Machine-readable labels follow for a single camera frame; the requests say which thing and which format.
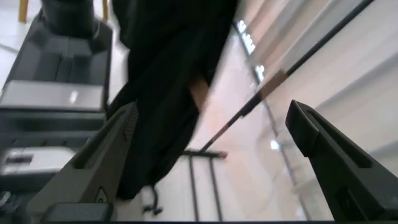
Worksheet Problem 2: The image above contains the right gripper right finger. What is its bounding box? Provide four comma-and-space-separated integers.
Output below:
285, 99, 398, 223

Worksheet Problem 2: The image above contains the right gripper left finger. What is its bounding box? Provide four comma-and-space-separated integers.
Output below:
27, 100, 139, 223

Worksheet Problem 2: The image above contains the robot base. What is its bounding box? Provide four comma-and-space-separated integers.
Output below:
0, 12, 113, 194

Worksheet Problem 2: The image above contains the black clothes rack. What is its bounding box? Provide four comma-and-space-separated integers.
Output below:
182, 0, 376, 222

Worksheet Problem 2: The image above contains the white curtain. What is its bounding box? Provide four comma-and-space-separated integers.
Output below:
231, 0, 398, 187

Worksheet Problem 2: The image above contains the black garment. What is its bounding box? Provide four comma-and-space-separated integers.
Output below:
106, 0, 241, 216

